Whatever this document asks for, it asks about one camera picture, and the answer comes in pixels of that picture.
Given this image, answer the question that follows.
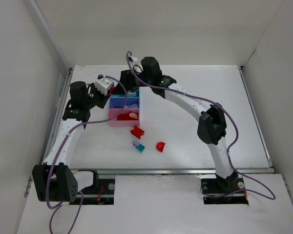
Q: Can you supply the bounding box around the teal flower face lego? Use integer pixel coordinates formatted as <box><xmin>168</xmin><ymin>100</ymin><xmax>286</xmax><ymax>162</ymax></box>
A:
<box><xmin>127</xmin><ymin>90</ymin><xmax>139</xmax><ymax>98</ymax></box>

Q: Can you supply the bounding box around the purple lego brick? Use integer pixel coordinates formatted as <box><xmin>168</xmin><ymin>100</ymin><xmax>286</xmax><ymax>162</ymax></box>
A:
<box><xmin>111</xmin><ymin>105</ymin><xmax>125</xmax><ymax>109</ymax></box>

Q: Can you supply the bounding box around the purple lotus lego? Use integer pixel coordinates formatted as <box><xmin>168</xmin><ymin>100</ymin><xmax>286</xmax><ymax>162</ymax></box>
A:
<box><xmin>129</xmin><ymin>103</ymin><xmax>139</xmax><ymax>109</ymax></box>

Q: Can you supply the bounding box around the red slope lego brick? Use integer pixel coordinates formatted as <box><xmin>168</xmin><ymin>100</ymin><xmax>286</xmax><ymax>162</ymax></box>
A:
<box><xmin>117</xmin><ymin>114</ymin><xmax>130</xmax><ymax>121</ymax></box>

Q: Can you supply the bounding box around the red flower round lego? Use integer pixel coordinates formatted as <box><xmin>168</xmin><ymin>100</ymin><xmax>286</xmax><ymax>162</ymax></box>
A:
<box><xmin>127</xmin><ymin>112</ymin><xmax>139</xmax><ymax>121</ymax></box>

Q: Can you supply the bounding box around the red half round lego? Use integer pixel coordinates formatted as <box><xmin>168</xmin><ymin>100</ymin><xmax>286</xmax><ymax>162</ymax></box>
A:
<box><xmin>156</xmin><ymin>141</ymin><xmax>166</xmax><ymax>153</ymax></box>

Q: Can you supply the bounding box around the tiny red lego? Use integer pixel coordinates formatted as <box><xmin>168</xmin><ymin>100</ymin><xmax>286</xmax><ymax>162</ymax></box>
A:
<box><xmin>110</xmin><ymin>87</ymin><xmax>115</xmax><ymax>95</ymax></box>

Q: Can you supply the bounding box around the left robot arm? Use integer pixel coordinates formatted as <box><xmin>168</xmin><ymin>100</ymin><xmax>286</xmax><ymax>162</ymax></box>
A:
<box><xmin>32</xmin><ymin>78</ymin><xmax>113</xmax><ymax>202</ymax></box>

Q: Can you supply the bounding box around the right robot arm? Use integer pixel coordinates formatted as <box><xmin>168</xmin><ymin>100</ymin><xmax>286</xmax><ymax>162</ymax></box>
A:
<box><xmin>113</xmin><ymin>52</ymin><xmax>238</xmax><ymax>193</ymax></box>

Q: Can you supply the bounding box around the purple container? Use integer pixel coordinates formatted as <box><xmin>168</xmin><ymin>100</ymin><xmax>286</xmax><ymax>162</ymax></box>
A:
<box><xmin>109</xmin><ymin>97</ymin><xmax>140</xmax><ymax>109</ymax></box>

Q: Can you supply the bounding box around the large red lego piece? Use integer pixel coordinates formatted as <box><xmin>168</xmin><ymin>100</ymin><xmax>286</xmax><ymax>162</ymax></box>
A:
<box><xmin>130</xmin><ymin>126</ymin><xmax>145</xmax><ymax>139</ymax></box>

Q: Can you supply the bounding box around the flat lavender lego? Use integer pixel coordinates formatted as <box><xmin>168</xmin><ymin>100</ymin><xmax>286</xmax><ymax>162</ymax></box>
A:
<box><xmin>132</xmin><ymin>140</ymin><xmax>140</xmax><ymax>147</ymax></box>

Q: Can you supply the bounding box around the small teal square lego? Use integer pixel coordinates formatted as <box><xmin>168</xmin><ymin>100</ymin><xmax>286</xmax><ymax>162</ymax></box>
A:
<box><xmin>136</xmin><ymin>144</ymin><xmax>145</xmax><ymax>153</ymax></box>

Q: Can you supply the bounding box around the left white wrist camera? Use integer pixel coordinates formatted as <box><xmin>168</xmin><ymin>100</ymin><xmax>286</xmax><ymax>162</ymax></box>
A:
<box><xmin>94</xmin><ymin>75</ymin><xmax>114</xmax><ymax>96</ymax></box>

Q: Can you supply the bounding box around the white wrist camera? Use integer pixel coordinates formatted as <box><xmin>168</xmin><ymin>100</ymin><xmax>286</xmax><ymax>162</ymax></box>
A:
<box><xmin>94</xmin><ymin>75</ymin><xmax>114</xmax><ymax>96</ymax></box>
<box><xmin>127</xmin><ymin>54</ymin><xmax>139</xmax><ymax>65</ymax></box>

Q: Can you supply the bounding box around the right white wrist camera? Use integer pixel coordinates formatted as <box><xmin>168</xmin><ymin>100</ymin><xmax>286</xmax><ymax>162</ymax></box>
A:
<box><xmin>127</xmin><ymin>54</ymin><xmax>139</xmax><ymax>65</ymax></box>

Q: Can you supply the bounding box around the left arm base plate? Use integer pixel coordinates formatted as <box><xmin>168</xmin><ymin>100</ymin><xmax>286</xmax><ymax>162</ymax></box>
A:
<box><xmin>82</xmin><ymin>178</ymin><xmax>115</xmax><ymax>205</ymax></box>

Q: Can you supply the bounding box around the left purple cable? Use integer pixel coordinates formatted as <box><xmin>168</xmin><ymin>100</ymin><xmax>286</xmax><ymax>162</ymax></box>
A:
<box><xmin>45</xmin><ymin>75</ymin><xmax>128</xmax><ymax>234</ymax></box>

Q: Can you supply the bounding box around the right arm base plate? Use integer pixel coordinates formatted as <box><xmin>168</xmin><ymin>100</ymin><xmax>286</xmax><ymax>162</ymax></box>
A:
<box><xmin>200</xmin><ymin>177</ymin><xmax>249</xmax><ymax>205</ymax></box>

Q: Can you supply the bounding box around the aluminium rail front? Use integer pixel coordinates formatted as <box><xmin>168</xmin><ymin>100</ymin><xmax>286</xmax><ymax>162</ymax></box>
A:
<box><xmin>95</xmin><ymin>168</ymin><xmax>276</xmax><ymax>176</ymax></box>

